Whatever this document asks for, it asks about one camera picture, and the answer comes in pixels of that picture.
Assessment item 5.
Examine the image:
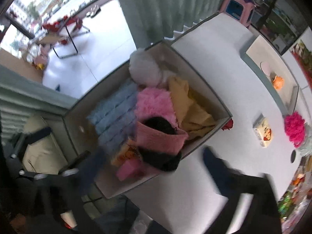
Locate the pink foam sponge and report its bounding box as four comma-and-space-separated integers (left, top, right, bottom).
116, 159, 146, 181

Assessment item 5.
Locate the yellow cartoon tissue pack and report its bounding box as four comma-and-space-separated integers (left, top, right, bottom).
111, 139, 141, 167

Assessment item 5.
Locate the light blue chenille mat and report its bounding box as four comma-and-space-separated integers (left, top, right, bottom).
87, 79, 138, 155

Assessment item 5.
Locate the tan knitted sock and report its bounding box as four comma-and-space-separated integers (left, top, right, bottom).
168, 76, 216, 141

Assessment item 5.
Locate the light pink fluffy pompom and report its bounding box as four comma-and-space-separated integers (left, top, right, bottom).
135, 87, 178, 127

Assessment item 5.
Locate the white cloth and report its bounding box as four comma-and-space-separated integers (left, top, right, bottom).
129, 49, 176, 88

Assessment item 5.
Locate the snack packages pile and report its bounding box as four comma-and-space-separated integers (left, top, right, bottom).
278, 155, 311, 233

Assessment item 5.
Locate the black table grommet hole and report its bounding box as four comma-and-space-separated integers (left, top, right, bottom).
290, 150, 296, 163

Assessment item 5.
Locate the large grey storage box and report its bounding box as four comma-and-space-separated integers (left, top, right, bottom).
64, 42, 231, 198

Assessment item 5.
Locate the pale green yarn ball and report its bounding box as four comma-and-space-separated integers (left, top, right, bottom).
298, 126, 312, 156

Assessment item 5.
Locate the magenta fluffy yarn ball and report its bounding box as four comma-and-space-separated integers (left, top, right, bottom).
284, 111, 305, 148

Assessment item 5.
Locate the dark red fabric rose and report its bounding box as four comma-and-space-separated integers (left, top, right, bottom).
222, 118, 234, 130

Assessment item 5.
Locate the orange fabric flower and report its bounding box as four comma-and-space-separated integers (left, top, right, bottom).
272, 75, 285, 91

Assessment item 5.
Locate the round pink pad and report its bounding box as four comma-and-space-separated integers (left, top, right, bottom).
260, 61, 271, 77

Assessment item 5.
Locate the shallow grey tray box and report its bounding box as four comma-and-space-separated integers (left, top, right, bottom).
240, 35, 299, 116

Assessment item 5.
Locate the black display shelf cabinet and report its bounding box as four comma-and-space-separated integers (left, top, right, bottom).
251, 0, 308, 54

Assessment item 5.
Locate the grey green curtain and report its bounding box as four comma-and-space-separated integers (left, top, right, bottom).
119, 0, 223, 48

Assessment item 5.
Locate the pink plastic stool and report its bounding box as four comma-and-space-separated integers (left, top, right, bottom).
219, 0, 255, 28

